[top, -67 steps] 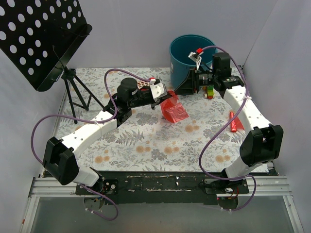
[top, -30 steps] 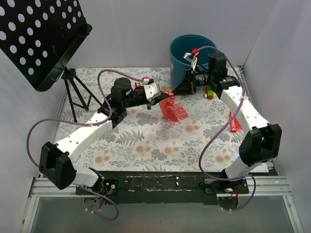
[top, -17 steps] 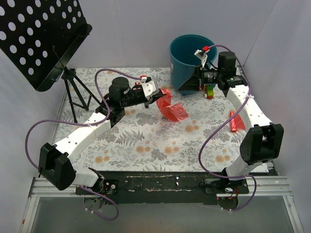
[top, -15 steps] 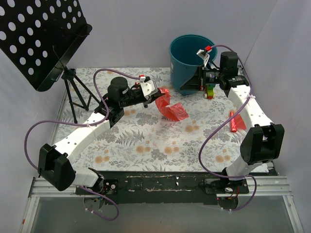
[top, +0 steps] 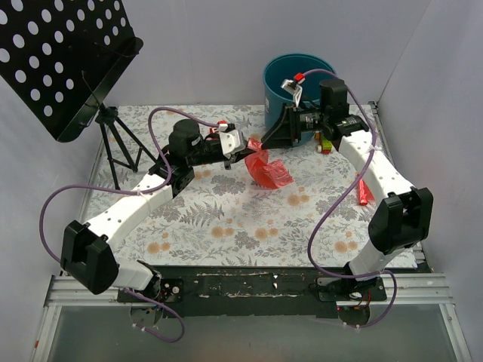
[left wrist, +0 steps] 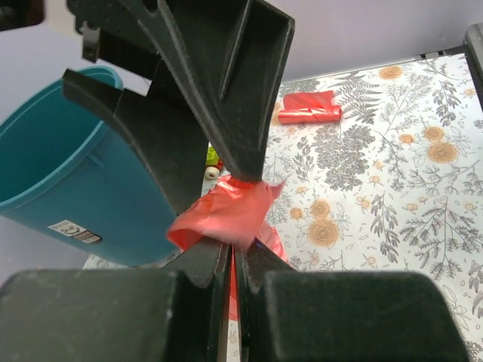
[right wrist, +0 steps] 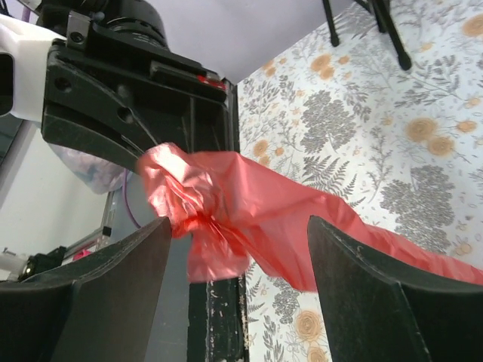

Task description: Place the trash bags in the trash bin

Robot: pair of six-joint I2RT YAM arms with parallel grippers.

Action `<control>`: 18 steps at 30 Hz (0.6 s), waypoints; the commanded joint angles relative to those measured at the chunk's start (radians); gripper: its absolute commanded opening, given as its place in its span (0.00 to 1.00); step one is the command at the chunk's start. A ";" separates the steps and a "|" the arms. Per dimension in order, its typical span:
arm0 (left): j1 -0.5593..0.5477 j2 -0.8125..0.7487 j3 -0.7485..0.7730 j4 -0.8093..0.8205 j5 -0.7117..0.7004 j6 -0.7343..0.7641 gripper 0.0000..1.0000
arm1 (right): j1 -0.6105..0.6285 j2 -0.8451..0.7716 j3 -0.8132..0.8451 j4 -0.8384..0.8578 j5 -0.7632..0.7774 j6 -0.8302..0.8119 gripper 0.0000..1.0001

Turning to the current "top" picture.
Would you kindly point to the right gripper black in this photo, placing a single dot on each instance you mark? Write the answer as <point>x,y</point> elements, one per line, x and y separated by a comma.
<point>293,125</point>

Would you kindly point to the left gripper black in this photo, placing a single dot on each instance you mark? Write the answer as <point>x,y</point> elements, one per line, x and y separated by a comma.
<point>229,158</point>

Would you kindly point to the red plastic trash bag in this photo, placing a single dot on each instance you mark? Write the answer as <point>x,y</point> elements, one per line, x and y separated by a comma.
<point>270,175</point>

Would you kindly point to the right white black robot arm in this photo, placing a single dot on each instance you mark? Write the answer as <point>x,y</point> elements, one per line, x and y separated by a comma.
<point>403,211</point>

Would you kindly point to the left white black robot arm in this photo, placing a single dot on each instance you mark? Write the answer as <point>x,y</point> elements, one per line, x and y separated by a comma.
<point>88,252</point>

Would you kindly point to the colourful toy block car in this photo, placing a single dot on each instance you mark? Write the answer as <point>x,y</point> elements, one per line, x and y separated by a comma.
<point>324,146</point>

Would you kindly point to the floral patterned table mat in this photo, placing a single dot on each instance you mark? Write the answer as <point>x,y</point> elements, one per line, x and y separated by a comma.
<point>224,218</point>

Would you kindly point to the small rolled red bag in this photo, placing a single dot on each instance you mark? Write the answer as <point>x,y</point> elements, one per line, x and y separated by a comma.
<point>365,196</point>

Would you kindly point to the black perforated music stand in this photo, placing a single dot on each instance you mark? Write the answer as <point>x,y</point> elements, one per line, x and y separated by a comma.
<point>62,58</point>

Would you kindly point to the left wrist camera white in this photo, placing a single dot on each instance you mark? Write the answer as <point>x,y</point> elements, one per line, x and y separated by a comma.
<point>231,142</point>

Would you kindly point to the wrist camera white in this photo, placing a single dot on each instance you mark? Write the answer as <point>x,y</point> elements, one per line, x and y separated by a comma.
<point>294,87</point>
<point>231,142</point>

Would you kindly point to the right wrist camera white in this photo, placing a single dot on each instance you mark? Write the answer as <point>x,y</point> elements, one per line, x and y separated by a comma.
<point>294,87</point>

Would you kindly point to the aluminium frame rail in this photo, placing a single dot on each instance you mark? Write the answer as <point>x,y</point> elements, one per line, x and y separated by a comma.
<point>239,286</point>

